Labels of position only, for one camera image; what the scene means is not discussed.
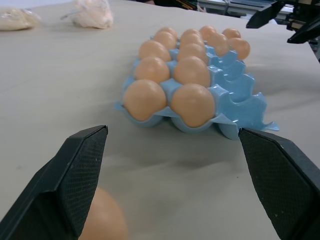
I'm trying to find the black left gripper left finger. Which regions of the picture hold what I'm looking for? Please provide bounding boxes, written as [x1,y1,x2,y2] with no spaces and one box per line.
[0,124,109,240]

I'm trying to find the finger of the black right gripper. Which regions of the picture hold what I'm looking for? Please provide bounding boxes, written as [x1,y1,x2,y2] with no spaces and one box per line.
[286,17,320,45]
[246,1,285,29]

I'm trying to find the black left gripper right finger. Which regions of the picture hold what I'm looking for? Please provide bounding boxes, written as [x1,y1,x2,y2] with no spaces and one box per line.
[238,127,320,240]

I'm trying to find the light blue plastic egg tray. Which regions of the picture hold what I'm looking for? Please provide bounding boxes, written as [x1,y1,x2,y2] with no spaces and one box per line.
[113,34,280,141]

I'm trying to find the brown egg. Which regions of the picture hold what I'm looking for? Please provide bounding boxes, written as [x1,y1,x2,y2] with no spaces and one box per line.
[172,56,211,89]
[78,187,129,240]
[207,33,230,58]
[228,37,251,60]
[123,79,168,121]
[138,40,173,62]
[156,26,178,38]
[179,33,206,48]
[176,43,209,65]
[181,28,201,37]
[199,25,218,38]
[170,83,216,128]
[221,28,242,40]
[152,31,178,50]
[134,56,172,85]

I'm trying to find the grey background desk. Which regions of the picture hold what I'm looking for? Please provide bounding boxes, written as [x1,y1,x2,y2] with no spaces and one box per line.
[197,0,276,18]

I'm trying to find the clear bag with pinkish contents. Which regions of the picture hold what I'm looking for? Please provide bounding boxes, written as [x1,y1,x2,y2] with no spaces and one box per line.
[61,0,115,30]

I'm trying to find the clear bag with beige contents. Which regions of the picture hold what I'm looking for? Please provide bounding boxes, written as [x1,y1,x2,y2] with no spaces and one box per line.
[0,7,42,32]

